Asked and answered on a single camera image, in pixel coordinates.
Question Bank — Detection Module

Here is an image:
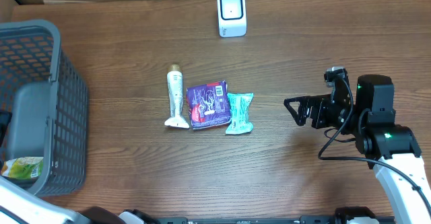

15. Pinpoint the teal snack packet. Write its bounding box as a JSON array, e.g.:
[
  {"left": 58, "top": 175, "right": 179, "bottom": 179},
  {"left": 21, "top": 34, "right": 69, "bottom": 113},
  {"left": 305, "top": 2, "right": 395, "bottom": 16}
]
[{"left": 225, "top": 93, "right": 254, "bottom": 135}]

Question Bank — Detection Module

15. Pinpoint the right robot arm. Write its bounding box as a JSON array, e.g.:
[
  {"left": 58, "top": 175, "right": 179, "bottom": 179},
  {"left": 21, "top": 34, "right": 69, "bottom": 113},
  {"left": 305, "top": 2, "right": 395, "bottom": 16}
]
[{"left": 284, "top": 69, "right": 430, "bottom": 223}]

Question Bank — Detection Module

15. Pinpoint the grey plastic mesh basket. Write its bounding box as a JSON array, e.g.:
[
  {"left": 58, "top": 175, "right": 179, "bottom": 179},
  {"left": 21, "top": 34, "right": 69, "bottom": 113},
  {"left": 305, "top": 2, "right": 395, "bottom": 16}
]
[{"left": 1, "top": 20, "right": 89, "bottom": 196}]

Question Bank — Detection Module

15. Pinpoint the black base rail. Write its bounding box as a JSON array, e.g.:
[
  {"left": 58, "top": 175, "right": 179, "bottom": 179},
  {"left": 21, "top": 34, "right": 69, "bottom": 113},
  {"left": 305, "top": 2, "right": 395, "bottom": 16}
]
[{"left": 158, "top": 207, "right": 396, "bottom": 224}]

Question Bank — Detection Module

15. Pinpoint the purple snack packet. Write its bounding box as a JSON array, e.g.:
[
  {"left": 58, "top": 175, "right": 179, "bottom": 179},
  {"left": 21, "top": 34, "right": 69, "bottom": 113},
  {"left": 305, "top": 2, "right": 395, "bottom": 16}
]
[{"left": 186, "top": 81, "right": 232, "bottom": 130}]

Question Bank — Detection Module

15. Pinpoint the white cosmetic tube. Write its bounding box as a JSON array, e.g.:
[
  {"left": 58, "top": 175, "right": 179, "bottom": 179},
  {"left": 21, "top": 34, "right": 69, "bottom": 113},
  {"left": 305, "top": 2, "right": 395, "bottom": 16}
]
[{"left": 164, "top": 64, "right": 189, "bottom": 129}]

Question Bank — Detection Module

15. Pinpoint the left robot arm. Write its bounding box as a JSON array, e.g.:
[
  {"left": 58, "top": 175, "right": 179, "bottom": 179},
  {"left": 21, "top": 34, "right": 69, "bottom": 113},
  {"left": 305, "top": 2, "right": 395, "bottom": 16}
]
[{"left": 1, "top": 178, "right": 161, "bottom": 224}]

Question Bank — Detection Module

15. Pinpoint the green tea packet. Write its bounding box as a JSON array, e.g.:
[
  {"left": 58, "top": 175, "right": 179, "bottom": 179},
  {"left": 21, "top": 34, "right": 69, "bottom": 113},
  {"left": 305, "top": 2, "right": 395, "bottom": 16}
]
[{"left": 1, "top": 157, "right": 43, "bottom": 180}]

